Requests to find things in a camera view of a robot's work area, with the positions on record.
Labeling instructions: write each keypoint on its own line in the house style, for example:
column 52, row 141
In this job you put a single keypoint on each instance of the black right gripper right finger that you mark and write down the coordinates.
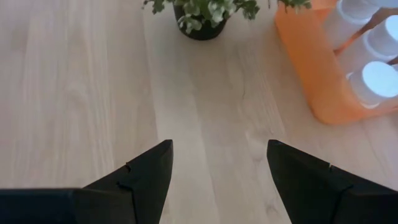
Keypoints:
column 311, row 193

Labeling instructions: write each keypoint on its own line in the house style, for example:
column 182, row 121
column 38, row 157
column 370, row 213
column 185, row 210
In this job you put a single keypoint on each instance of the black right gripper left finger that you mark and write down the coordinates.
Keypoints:
column 124, row 193

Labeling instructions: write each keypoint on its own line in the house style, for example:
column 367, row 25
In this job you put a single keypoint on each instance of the white plastic pill bottle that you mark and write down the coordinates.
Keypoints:
column 385, row 35
column 379, row 79
column 348, row 28

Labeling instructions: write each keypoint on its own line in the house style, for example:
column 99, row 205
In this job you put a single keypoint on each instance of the orange plastic basket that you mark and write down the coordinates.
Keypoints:
column 311, row 62

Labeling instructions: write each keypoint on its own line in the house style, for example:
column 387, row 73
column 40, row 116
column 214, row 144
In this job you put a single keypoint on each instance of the black plant pot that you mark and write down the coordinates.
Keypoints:
column 202, row 32

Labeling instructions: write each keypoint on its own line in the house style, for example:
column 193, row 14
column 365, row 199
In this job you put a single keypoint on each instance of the green artificial bushy plant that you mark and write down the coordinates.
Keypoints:
column 211, row 9

